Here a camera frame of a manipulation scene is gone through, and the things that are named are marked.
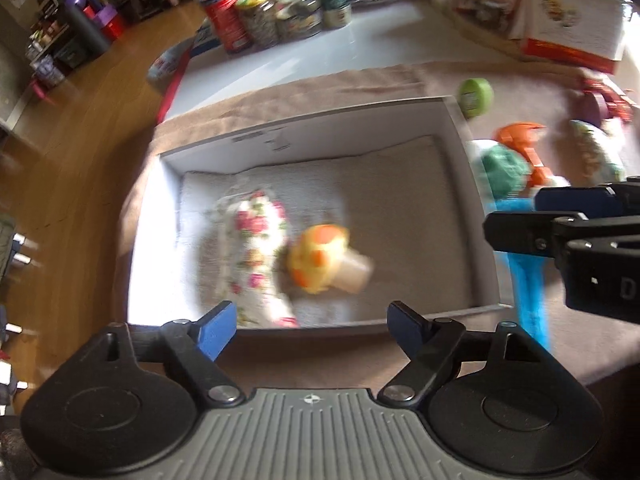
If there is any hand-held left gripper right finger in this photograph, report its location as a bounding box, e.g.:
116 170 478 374
377 301 543 408

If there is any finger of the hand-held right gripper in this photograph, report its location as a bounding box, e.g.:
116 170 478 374
532 176 640 218
482 211 640 261

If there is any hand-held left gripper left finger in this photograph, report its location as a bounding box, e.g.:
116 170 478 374
97 301 247 407

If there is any blue floral drawstring pouch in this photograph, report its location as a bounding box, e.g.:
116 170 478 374
570 119 628 186

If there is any blue plastic scoop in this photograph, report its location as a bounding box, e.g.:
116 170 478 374
492 185 555 356

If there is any green plush toy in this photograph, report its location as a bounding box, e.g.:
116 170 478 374
467 139 533 206

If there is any orange toy shovel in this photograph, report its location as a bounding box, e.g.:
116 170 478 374
495 122 568 191

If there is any purple toy egg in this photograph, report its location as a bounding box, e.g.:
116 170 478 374
575 91 608 128

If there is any white floral fabric pouch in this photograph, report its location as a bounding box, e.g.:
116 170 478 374
210 190 301 331

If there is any yellow mushroom toy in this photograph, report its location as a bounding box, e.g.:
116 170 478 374
286 224 375 296

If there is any red tasselled fabric pouch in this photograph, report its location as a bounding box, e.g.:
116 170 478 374
580 72 640 123

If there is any green toy egg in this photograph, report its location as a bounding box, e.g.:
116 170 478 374
457 77 495 120

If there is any white red cardboard box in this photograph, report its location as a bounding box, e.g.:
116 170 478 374
520 0 626 76

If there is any beige blanket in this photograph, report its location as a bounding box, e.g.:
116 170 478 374
112 57 640 401

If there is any grey quilted cushion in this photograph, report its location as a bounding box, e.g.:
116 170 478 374
0 215 16 281

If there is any white blue plastic bag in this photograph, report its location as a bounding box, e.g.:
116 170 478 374
145 35 211 86

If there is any green white cup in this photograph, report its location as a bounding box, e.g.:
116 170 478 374
320 0 353 28

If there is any yellow lid glass jar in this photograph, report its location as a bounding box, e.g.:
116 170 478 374
236 0 280 51

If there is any red label jar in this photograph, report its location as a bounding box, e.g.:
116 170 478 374
200 0 256 56

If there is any glass jar with nuts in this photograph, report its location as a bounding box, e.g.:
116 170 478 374
274 0 323 41

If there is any jars and bottles cluster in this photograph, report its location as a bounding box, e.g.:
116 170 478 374
25 0 166 91

